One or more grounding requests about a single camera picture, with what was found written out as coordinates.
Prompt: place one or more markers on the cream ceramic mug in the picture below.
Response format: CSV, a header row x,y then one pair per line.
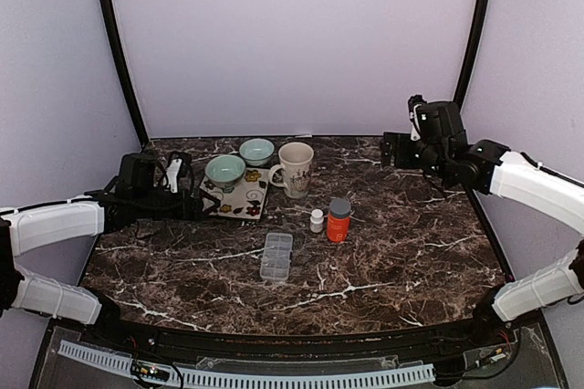
x,y
293,171

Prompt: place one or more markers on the orange pill bottle grey cap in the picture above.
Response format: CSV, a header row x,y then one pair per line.
x,y
338,220

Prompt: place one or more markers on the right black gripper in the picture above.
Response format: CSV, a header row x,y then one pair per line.
x,y
402,159

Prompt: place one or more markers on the blue striped ceramic bowl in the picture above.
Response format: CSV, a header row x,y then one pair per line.
x,y
257,152

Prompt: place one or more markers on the right black frame post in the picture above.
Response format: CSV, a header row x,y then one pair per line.
x,y
471,51

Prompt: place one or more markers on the clear plastic pill organizer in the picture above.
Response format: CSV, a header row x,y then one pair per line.
x,y
276,257

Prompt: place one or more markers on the floral rectangular ceramic plate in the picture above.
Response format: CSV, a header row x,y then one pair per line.
x,y
246,201

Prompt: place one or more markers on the black front rail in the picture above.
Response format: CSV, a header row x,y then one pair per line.
x,y
435,342

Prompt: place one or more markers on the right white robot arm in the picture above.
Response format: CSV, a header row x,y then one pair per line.
x,y
437,145

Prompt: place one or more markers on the light green ceramic bowl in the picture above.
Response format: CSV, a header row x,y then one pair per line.
x,y
225,171

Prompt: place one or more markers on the left black frame post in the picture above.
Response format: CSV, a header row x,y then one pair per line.
x,y
123,73

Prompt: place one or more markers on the black frame post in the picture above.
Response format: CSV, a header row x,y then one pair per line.
x,y
123,73
471,51

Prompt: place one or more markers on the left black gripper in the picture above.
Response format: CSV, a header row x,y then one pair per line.
x,y
195,206

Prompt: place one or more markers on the small white pill bottle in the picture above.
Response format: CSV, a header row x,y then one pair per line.
x,y
316,221

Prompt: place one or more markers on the white slotted cable duct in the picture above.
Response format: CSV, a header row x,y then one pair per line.
x,y
153,374

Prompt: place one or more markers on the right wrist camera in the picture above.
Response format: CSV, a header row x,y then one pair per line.
x,y
418,118

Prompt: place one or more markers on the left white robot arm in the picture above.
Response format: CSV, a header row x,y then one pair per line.
x,y
143,189

